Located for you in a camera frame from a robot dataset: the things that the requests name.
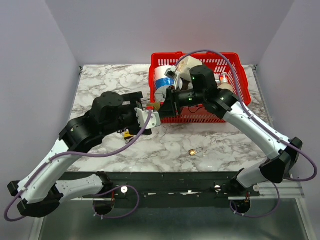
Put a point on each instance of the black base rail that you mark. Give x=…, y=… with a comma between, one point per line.
x=176, y=189

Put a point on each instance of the white blue paper roll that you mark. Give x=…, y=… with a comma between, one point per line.
x=160, y=78

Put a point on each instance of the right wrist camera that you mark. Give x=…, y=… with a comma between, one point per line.
x=173, y=74

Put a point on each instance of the yellow black padlock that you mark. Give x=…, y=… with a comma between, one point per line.
x=126, y=135

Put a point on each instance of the large brass padlock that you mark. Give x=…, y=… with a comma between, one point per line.
x=148, y=105

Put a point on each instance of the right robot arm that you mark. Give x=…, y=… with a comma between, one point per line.
x=282, y=153

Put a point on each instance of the small brass padlock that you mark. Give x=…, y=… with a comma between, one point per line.
x=195, y=151

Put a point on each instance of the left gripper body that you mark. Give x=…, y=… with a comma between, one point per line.
x=129, y=113

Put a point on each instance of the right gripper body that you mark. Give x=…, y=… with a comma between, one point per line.
x=172, y=94

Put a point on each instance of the cream pump bottle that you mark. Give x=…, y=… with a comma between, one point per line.
x=224, y=82

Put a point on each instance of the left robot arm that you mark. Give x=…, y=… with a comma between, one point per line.
x=41, y=192

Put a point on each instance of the grey roll front left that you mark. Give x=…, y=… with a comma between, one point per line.
x=160, y=94

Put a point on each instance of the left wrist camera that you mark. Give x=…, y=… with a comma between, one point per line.
x=147, y=119

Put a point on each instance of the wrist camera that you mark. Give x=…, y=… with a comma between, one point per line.
x=147, y=119
x=173, y=74

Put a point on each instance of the beige wrapped paper roll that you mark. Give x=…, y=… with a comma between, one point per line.
x=184, y=67

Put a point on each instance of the red plastic basket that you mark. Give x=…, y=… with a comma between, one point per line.
x=228, y=62

